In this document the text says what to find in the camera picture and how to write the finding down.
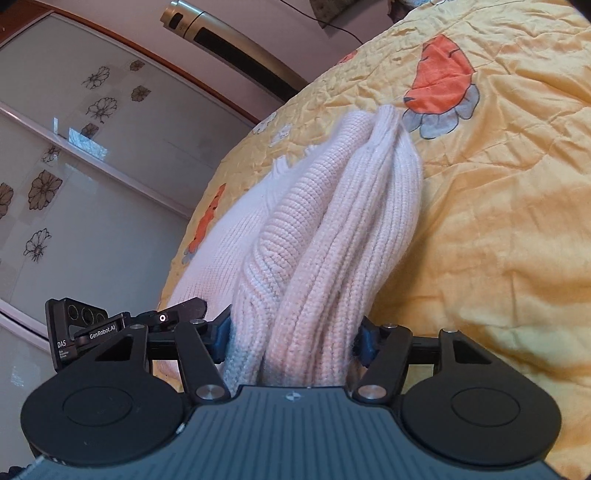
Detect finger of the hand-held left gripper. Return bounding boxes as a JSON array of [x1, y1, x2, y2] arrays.
[[129, 298, 208, 334]]

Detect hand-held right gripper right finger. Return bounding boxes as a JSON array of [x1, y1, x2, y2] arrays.
[[351, 316, 503, 408]]

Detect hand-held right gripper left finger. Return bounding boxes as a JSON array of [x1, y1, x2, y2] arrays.
[[92, 305, 234, 408]]

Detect floral sliding wardrobe door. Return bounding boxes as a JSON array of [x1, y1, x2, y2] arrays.
[[0, 0, 274, 370]]

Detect yellow printed blanket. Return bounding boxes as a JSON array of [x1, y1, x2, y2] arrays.
[[157, 0, 591, 480]]

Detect gold tower fan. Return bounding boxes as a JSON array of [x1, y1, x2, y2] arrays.
[[161, 0, 309, 100]]

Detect black power cable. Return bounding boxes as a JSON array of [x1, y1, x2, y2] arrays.
[[295, 0, 365, 47]]

